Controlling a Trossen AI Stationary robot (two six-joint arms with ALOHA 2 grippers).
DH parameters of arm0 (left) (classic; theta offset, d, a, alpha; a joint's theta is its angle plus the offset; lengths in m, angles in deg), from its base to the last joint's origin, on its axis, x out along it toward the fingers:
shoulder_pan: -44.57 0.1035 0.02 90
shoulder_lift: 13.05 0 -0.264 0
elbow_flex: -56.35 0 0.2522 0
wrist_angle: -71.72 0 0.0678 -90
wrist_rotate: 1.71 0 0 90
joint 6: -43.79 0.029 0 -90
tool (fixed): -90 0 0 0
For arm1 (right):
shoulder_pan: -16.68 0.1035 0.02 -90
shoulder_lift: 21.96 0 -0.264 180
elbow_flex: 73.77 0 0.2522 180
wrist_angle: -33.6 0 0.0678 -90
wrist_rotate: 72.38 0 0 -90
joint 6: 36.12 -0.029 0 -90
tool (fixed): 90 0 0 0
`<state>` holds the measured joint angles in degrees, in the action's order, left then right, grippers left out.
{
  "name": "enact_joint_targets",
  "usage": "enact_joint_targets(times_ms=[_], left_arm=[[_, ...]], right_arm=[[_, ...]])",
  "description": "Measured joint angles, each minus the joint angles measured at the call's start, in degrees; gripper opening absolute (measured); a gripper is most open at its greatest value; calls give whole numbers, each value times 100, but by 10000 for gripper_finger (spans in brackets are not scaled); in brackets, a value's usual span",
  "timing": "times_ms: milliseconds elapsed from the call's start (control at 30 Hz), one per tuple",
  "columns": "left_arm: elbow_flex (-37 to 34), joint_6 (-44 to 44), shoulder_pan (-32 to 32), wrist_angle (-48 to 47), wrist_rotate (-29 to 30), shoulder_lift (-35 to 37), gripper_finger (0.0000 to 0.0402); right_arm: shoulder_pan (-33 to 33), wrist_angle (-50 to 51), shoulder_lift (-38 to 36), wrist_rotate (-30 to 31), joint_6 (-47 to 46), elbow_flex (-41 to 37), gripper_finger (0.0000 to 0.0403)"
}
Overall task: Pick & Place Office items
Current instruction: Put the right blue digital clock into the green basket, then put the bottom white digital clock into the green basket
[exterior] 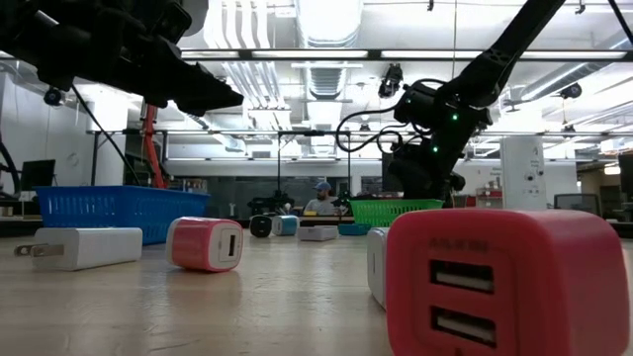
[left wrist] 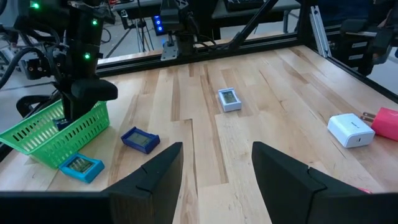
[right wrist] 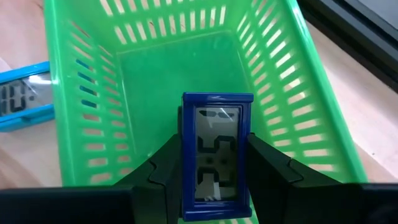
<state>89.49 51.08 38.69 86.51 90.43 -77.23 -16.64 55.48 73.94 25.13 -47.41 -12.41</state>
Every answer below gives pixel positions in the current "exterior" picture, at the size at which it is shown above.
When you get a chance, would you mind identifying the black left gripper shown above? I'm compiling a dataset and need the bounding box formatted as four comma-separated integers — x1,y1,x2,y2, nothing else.
0,0,244,118

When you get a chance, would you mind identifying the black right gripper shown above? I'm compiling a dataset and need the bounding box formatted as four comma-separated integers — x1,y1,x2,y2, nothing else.
395,135,469,202

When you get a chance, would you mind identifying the white cube charger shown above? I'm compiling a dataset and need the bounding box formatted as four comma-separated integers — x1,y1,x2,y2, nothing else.
366,226,392,311

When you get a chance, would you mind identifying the white charger black face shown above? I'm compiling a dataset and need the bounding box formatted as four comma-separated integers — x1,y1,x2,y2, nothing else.
248,214,274,239

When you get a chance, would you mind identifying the pink white charger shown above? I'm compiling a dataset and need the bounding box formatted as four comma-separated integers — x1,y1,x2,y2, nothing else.
165,216,244,273

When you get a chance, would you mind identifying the red dual-port charger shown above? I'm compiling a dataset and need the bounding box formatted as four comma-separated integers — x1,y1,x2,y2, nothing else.
385,208,632,356

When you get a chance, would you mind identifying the black computer monitor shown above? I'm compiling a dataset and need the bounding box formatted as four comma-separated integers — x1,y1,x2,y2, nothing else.
381,151,411,197
19,158,56,192
617,153,633,197

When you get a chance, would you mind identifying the green plastic basket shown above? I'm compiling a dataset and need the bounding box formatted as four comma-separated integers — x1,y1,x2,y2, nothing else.
348,198,445,228

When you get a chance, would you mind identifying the red white storage cart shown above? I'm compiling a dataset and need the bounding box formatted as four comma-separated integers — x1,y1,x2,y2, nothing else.
475,186,503,210

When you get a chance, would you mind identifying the red desk lamp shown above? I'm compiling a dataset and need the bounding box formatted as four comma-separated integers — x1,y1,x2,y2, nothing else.
141,0,210,190

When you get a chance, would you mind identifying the white pillar with signs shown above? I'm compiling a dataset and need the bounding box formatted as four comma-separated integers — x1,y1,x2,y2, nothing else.
498,135,549,212

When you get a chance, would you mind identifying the person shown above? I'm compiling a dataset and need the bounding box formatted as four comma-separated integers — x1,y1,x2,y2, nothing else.
302,180,342,217

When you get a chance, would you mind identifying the blue plastic basket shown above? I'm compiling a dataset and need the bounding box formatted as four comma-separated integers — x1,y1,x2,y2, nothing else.
34,185,212,247

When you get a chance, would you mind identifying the white digital clock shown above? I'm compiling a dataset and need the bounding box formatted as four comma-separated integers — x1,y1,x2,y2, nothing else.
297,224,340,242

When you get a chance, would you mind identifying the black overhead light beam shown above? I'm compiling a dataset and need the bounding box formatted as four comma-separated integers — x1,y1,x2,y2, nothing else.
177,47,633,63

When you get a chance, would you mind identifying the cyan white charger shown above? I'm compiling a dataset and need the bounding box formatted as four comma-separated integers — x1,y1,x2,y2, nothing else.
271,214,301,237

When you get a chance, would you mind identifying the white flat charger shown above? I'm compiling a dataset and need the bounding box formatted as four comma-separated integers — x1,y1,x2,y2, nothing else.
13,226,143,272

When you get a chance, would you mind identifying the black overhead camera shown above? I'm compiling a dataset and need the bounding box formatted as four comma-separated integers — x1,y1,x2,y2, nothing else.
378,62,405,99

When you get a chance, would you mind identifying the black table frame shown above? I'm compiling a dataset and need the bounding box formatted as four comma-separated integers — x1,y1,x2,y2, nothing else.
0,215,633,239

